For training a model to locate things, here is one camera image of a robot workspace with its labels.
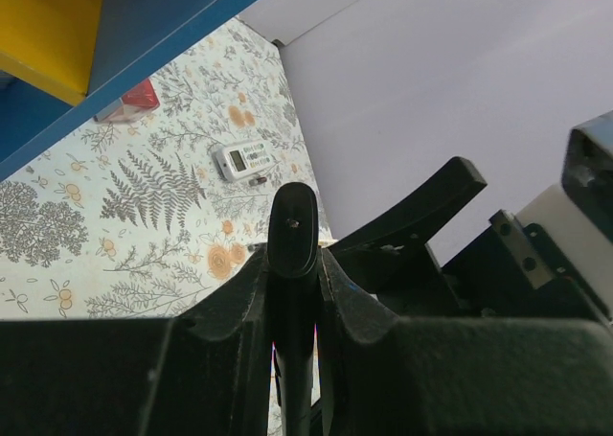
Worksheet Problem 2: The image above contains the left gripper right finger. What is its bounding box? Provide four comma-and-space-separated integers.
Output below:
318, 252, 612, 435

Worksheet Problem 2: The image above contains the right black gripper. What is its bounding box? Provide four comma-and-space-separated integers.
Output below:
329, 156, 612, 321

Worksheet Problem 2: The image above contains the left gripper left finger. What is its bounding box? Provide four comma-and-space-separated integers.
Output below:
1, 251, 268, 435

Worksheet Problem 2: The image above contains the black remote control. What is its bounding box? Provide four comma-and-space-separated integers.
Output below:
266, 182, 318, 435

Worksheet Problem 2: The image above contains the black battery near remote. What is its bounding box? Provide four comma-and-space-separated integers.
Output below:
248, 176, 267, 186

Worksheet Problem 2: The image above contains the white air conditioner remote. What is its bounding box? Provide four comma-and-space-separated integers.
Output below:
213, 140, 274, 182

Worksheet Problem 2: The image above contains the floral table mat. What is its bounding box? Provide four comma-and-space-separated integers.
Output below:
0, 16, 336, 436

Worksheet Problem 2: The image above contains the red toothpaste box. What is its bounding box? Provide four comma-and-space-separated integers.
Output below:
93, 79, 160, 123

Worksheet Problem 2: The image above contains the blue wooden shelf unit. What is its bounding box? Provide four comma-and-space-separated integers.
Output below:
1, 0, 258, 176

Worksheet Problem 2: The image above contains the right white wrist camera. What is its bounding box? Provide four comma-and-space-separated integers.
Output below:
518, 112, 612, 291

